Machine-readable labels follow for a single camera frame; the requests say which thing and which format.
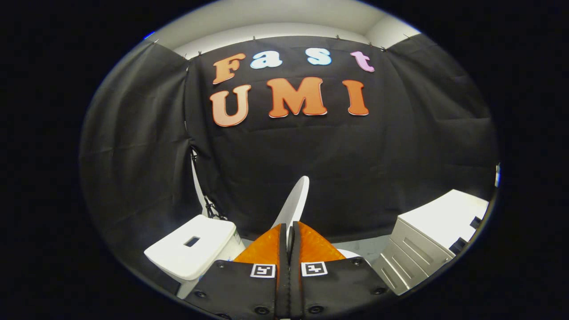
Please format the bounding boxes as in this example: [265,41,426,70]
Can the black backdrop cloth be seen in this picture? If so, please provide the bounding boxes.
[79,35,498,289]

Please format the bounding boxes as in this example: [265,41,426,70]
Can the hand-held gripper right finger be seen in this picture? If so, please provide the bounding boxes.
[289,221,396,320]

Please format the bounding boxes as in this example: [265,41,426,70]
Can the white stand pole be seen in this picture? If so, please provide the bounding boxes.
[190,148,228,221]

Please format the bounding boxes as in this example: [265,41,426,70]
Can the white toilet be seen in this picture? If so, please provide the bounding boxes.
[144,215,372,299]

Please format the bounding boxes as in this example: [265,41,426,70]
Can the white toilet lid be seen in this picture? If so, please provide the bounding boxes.
[271,176,310,254]

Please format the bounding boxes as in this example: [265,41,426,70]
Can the white drawer cabinet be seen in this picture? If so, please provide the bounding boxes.
[371,189,489,296]

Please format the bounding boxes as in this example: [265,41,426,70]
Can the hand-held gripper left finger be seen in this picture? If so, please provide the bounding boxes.
[184,224,290,320]

